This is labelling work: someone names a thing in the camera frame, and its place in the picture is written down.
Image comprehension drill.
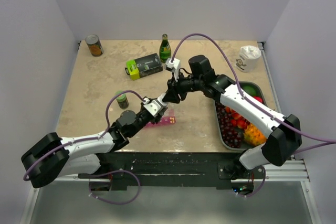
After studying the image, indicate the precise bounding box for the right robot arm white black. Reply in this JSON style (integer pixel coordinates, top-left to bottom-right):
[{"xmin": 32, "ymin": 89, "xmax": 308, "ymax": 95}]
[{"xmin": 163, "ymin": 55, "xmax": 302, "ymax": 178}]

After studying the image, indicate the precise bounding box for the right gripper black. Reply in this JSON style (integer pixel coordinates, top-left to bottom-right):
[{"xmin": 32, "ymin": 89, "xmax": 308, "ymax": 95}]
[{"xmin": 163, "ymin": 72, "xmax": 203, "ymax": 104}]

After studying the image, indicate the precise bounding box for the green lime fruit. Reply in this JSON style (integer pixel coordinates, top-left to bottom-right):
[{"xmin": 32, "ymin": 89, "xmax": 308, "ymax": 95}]
[{"xmin": 242, "ymin": 85, "xmax": 257, "ymax": 97}]

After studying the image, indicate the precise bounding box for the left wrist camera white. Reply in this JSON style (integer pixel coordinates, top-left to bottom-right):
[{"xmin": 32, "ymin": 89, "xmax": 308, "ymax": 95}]
[{"xmin": 142, "ymin": 97, "xmax": 164, "ymax": 117}]

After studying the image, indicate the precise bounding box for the aluminium frame rail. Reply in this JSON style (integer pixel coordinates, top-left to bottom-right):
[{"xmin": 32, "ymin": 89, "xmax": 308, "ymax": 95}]
[{"xmin": 56, "ymin": 160, "xmax": 309, "ymax": 182}]

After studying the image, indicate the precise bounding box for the pink weekly pill organizer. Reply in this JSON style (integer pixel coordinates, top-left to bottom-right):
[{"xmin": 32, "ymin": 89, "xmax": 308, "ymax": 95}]
[{"xmin": 145, "ymin": 109, "xmax": 176, "ymax": 128}]

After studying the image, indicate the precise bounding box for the purple cable loop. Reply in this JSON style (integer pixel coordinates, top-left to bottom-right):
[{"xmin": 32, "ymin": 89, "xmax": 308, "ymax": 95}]
[
  {"xmin": 236, "ymin": 167, "xmax": 267, "ymax": 198},
  {"xmin": 88, "ymin": 169, "xmax": 141, "ymax": 205}
]

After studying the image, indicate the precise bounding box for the grey pill bottle white cap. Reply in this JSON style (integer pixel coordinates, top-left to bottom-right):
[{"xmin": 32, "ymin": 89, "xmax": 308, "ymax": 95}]
[{"xmin": 157, "ymin": 93, "xmax": 167, "ymax": 106}]

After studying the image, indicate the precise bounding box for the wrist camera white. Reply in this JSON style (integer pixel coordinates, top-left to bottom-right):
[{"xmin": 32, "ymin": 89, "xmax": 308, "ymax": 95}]
[
  {"xmin": 142, "ymin": 97, "xmax": 164, "ymax": 117},
  {"xmin": 164, "ymin": 58, "xmax": 181, "ymax": 82}
]

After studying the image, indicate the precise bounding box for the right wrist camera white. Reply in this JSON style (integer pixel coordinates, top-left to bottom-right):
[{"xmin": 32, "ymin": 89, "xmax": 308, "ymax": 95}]
[{"xmin": 164, "ymin": 58, "xmax": 181, "ymax": 82}]

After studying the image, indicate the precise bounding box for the red round fruit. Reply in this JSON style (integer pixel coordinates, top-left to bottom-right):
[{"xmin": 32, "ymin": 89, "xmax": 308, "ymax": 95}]
[{"xmin": 254, "ymin": 96, "xmax": 263, "ymax": 104}]

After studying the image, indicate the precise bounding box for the green glass bottle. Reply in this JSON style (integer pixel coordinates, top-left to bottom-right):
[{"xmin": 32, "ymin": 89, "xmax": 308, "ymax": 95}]
[{"xmin": 159, "ymin": 34, "xmax": 172, "ymax": 63}]

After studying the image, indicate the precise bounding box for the white paper bag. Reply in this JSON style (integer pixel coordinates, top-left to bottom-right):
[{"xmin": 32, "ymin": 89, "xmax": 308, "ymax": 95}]
[{"xmin": 234, "ymin": 45, "xmax": 261, "ymax": 72}]

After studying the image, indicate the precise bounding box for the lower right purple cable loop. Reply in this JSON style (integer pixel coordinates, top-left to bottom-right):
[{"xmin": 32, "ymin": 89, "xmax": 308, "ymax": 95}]
[{"xmin": 236, "ymin": 167, "xmax": 267, "ymax": 198}]

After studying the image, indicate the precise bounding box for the green lid small jar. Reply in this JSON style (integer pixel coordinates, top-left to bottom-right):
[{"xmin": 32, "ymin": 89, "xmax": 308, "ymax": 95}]
[{"xmin": 115, "ymin": 91, "xmax": 129, "ymax": 109}]

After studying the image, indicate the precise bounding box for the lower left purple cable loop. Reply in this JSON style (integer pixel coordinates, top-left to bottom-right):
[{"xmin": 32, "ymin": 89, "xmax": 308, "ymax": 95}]
[{"xmin": 88, "ymin": 169, "xmax": 141, "ymax": 205}]

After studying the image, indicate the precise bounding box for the red apples cluster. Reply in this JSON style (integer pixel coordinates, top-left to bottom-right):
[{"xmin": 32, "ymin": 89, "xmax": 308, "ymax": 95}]
[{"xmin": 225, "ymin": 106, "xmax": 250, "ymax": 130}]

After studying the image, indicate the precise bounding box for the tin can fruit label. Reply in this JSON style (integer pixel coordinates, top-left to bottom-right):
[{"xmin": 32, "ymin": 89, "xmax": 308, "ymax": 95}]
[{"xmin": 85, "ymin": 34, "xmax": 103, "ymax": 57}]

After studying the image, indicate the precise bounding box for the green black product box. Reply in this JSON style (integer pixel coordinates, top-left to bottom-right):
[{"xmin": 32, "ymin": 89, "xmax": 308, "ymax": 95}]
[{"xmin": 125, "ymin": 53, "xmax": 163, "ymax": 81}]

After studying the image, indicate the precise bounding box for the grey fruit tray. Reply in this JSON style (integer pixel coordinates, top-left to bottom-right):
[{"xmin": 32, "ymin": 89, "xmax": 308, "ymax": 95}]
[{"xmin": 211, "ymin": 81, "xmax": 272, "ymax": 152}]

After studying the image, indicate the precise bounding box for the yellow orange dragon fruit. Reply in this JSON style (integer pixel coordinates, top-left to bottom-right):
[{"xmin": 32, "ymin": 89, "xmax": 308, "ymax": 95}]
[{"xmin": 243, "ymin": 124, "xmax": 267, "ymax": 146}]

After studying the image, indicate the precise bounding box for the red grape bunch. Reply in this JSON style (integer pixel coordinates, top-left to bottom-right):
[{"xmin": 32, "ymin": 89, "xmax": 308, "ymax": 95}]
[{"xmin": 215, "ymin": 102, "xmax": 242, "ymax": 148}]

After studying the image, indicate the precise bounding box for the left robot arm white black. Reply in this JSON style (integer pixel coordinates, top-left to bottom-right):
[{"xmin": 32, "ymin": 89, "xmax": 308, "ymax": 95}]
[{"xmin": 21, "ymin": 100, "xmax": 167, "ymax": 188}]

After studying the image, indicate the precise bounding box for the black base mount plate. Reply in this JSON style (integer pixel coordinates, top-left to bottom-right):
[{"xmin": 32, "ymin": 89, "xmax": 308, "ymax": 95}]
[{"xmin": 79, "ymin": 152, "xmax": 262, "ymax": 190}]

